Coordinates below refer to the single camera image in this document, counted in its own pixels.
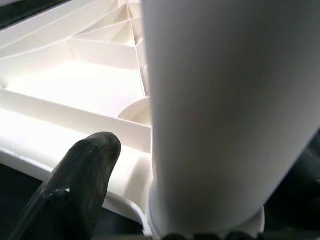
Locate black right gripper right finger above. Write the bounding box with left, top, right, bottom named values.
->
left=263, top=142, right=320, bottom=236

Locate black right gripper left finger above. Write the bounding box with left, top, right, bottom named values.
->
left=7, top=131, right=122, bottom=240

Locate white plastic table top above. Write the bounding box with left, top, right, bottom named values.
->
left=0, top=0, right=266, bottom=238

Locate white plastic table leg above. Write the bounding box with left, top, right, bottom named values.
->
left=141, top=0, right=320, bottom=236

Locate black table cloth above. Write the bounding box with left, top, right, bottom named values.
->
left=0, top=0, right=320, bottom=240

